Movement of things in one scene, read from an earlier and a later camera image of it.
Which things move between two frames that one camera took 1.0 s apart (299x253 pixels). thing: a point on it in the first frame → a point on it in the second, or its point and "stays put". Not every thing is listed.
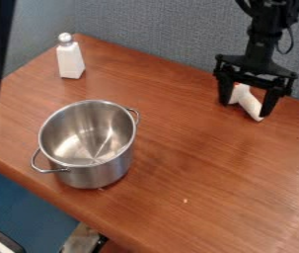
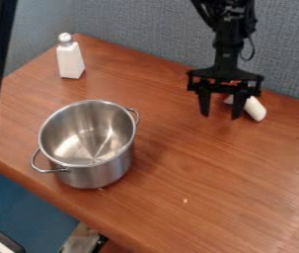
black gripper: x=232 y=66 → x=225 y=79
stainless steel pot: x=85 y=143 stays put
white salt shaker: x=70 y=57 stays put
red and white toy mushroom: x=244 y=96 stays put
